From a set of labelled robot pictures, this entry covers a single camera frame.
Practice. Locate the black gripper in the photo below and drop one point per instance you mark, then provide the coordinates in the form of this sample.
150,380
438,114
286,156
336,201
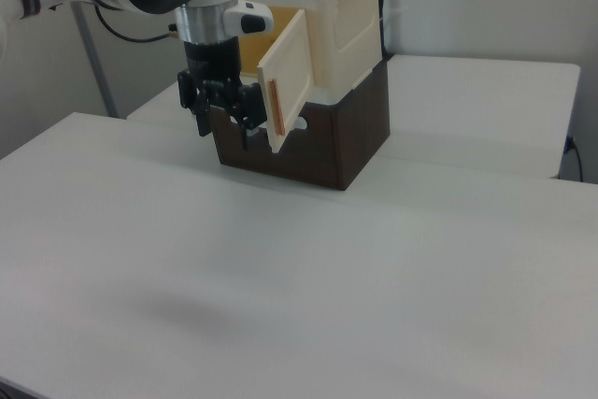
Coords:
210,60

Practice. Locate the cream cabinet door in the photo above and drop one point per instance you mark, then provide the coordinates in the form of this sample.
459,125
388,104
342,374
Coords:
289,76

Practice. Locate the cream plastic cabinet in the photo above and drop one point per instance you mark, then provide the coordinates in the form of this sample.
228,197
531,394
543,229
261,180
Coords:
345,30

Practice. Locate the dark brown wooden box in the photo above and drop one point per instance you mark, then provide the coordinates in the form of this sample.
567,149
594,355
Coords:
355,132

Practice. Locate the grey metal pole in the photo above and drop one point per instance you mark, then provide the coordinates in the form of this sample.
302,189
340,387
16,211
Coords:
95,62

